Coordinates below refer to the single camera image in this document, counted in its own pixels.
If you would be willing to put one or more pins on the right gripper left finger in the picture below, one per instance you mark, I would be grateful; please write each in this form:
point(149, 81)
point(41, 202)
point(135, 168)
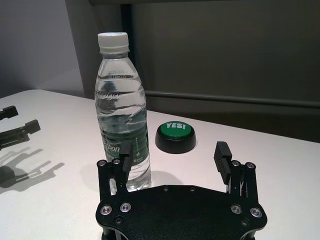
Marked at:
point(125, 167)

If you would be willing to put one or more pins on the green YES button black base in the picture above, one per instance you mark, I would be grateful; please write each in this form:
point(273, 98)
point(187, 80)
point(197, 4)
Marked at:
point(176, 136)

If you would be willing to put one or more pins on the clear water bottle green label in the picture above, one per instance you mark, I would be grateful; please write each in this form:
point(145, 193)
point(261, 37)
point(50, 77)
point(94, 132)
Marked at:
point(122, 112)

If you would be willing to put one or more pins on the grey horizontal rail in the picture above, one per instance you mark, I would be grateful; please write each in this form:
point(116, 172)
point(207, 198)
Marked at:
point(225, 98)

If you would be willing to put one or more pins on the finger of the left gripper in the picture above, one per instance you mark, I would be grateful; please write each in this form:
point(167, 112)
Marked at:
point(22, 132)
point(10, 112)

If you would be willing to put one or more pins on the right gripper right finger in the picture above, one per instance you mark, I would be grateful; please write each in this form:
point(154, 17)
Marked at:
point(222, 162)

